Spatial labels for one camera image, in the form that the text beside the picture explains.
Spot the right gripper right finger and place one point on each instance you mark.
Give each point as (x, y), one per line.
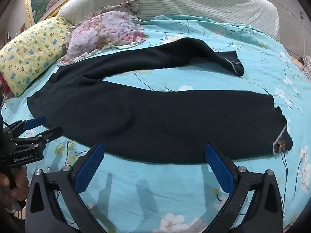
(254, 203)

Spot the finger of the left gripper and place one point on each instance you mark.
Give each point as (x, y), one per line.
(48, 135)
(21, 126)

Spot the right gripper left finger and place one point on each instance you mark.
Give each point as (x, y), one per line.
(43, 213)

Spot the black pants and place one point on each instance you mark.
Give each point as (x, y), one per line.
(158, 126)

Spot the person's left hand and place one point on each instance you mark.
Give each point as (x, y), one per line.
(14, 188)

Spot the yellow cartoon print pillow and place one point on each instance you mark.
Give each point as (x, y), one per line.
(30, 53)

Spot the pink floral ruffled pillow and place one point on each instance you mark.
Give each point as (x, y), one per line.
(116, 26)

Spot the plaid cloth at bedside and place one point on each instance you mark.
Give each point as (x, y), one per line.
(306, 66)

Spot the beige ribbed headboard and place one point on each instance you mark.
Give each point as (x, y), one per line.
(260, 14)

